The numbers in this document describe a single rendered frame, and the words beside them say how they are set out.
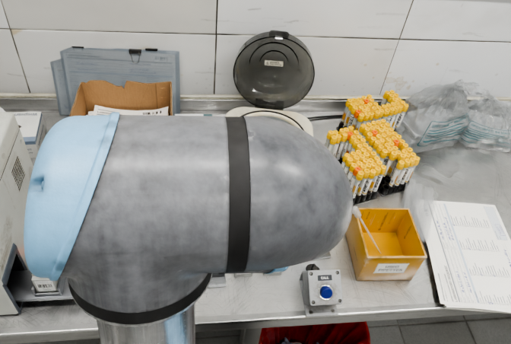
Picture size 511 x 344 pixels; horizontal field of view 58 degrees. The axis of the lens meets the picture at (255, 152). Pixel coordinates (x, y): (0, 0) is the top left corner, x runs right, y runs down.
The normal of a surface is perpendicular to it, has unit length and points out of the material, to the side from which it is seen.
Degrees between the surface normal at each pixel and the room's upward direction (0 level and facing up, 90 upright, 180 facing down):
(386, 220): 90
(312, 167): 37
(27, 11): 90
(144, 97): 88
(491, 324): 0
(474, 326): 0
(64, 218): 53
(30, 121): 1
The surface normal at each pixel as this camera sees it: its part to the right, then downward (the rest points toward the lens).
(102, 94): 0.14, 0.68
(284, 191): 0.36, -0.15
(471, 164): 0.09, -0.71
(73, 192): 0.08, -0.15
